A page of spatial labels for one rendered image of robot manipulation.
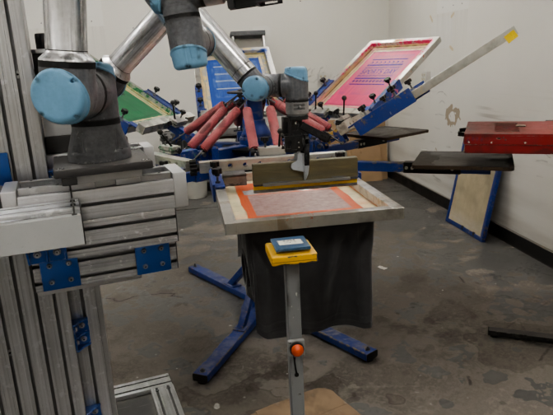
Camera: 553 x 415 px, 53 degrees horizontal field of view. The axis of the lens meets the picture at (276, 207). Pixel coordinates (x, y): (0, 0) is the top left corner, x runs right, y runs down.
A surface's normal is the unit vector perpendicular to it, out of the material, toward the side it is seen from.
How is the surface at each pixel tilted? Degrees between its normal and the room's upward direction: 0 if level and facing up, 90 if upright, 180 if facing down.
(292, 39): 90
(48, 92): 97
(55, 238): 90
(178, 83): 90
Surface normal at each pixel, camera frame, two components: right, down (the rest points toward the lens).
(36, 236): 0.36, 0.23
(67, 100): -0.05, 0.39
